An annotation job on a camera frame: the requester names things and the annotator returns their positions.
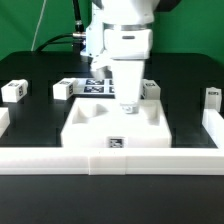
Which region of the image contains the sheet of fiducial markers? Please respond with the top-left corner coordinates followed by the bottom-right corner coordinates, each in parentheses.
top-left (74, 78), bottom-right (114, 95)

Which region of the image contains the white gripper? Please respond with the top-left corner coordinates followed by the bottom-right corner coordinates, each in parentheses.
top-left (104, 26), bottom-right (153, 114)

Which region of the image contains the white fence bar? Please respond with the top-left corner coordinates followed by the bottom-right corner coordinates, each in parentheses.
top-left (202, 109), bottom-right (224, 150)
top-left (0, 148), bottom-right (224, 175)

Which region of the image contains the white left fence piece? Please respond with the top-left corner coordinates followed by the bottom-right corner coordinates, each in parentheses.
top-left (0, 107), bottom-right (10, 137)

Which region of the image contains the white front fence bar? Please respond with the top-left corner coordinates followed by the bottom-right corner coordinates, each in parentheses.
top-left (0, 148), bottom-right (224, 175)

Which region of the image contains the white thin cable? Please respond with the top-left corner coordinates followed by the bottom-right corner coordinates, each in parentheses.
top-left (31, 0), bottom-right (48, 52)

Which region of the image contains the white square tabletop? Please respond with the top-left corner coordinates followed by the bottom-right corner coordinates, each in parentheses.
top-left (61, 98), bottom-right (172, 149)

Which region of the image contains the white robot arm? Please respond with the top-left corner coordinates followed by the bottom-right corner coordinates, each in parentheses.
top-left (81, 0), bottom-right (181, 114)

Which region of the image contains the black cable bundle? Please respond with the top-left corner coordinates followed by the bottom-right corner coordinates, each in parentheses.
top-left (35, 0), bottom-right (88, 54)

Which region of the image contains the white right fence bar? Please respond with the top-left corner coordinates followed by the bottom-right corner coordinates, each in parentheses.
top-left (202, 109), bottom-right (224, 150)

